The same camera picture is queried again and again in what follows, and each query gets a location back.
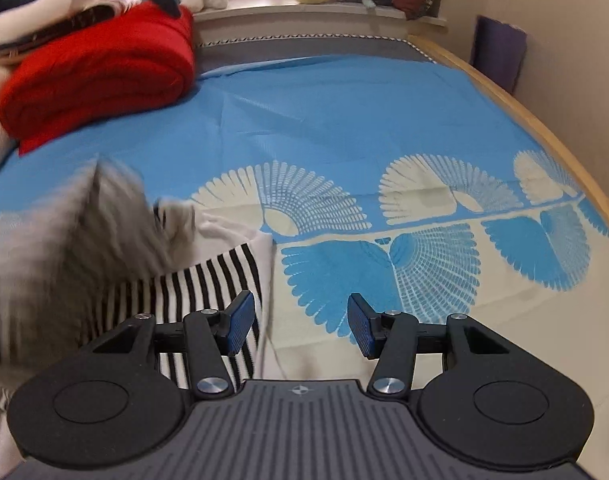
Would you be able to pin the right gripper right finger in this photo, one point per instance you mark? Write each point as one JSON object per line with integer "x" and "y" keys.
{"x": 394, "y": 339}

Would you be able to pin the red folded blanket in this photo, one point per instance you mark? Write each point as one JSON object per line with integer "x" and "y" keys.
{"x": 141, "y": 60}

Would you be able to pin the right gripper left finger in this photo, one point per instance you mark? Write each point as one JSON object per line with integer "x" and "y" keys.
{"x": 204, "y": 337}

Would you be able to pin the grey mattress edge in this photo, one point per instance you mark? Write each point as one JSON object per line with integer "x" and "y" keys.
{"x": 223, "y": 53}

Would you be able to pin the white folded clothes pile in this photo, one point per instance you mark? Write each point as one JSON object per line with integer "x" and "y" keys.
{"x": 28, "y": 27}

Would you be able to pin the purple box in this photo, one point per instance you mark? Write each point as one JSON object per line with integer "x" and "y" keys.
{"x": 498, "y": 50}

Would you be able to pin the blue patterned bed sheet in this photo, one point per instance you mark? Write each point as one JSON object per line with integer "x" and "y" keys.
{"x": 309, "y": 180}

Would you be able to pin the black white striped garment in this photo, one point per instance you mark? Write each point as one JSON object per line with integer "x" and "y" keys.
{"x": 96, "y": 252}

